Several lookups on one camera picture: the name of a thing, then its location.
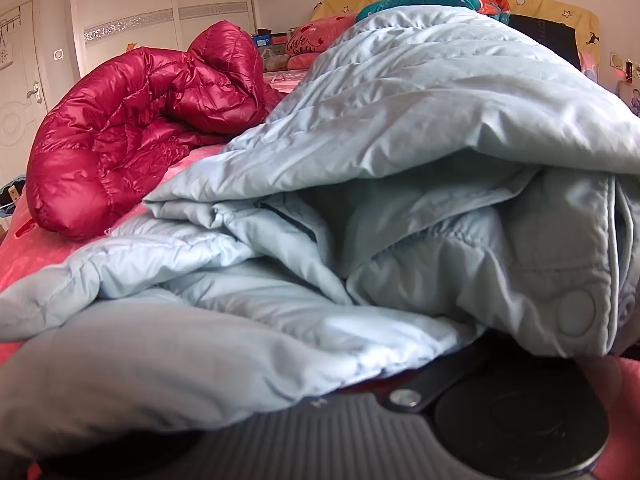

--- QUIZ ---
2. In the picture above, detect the light blue down jacket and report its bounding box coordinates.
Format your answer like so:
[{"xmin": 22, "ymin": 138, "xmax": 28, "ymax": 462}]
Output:
[{"xmin": 0, "ymin": 4, "xmax": 640, "ymax": 461}]

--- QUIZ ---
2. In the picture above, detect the black cloth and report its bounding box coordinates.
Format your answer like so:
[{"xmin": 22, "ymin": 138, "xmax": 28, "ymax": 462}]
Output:
[{"xmin": 507, "ymin": 12, "xmax": 583, "ymax": 71}]

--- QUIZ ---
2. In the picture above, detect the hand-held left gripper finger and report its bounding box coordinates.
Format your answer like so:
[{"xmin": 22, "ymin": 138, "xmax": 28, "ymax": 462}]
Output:
[{"xmin": 389, "ymin": 344, "xmax": 494, "ymax": 414}]

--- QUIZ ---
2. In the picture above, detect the white wardrobe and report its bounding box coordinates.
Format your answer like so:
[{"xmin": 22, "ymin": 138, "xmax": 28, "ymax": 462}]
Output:
[{"xmin": 70, "ymin": 0, "xmax": 261, "ymax": 78}]

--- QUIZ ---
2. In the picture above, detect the pink heart print pillow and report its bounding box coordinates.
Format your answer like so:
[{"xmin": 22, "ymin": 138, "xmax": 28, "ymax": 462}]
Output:
[{"xmin": 286, "ymin": 14, "xmax": 371, "ymax": 58}]

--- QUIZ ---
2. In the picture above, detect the photo frame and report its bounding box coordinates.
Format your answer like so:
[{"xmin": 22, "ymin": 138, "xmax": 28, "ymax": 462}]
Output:
[{"xmin": 620, "ymin": 80, "xmax": 640, "ymax": 118}]

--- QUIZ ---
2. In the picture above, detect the pink cartoon print pillow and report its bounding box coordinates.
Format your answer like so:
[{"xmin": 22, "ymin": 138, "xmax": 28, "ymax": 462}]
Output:
[{"xmin": 579, "ymin": 49, "xmax": 601, "ymax": 79}]

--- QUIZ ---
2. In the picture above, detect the red down jacket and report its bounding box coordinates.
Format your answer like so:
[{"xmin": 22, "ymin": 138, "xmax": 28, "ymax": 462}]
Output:
[{"xmin": 26, "ymin": 21, "xmax": 288, "ymax": 241}]

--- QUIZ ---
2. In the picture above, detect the white door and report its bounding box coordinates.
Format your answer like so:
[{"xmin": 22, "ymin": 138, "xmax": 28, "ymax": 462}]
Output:
[{"xmin": 0, "ymin": 0, "xmax": 51, "ymax": 181}]

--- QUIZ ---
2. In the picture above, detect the pink heart print blanket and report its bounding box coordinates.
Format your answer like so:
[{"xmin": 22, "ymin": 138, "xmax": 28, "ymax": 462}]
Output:
[{"xmin": 0, "ymin": 69, "xmax": 640, "ymax": 480}]

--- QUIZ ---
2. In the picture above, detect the salmon pink pillow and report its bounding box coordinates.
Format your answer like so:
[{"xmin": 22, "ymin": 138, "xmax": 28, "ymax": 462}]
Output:
[{"xmin": 287, "ymin": 51, "xmax": 326, "ymax": 70}]

